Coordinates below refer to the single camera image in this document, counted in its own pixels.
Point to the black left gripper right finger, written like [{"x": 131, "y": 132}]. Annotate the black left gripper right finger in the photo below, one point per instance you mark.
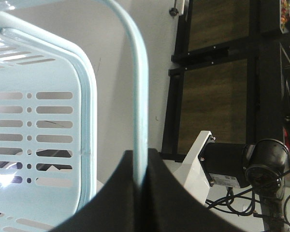
[{"x": 169, "y": 207}]

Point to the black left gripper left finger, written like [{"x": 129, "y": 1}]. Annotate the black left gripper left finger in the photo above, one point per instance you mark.
[{"x": 113, "y": 207}]

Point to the light blue plastic basket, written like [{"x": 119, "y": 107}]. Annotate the light blue plastic basket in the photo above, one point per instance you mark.
[{"x": 48, "y": 121}]

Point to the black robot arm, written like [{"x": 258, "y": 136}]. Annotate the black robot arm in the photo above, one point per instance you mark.
[{"x": 262, "y": 166}]

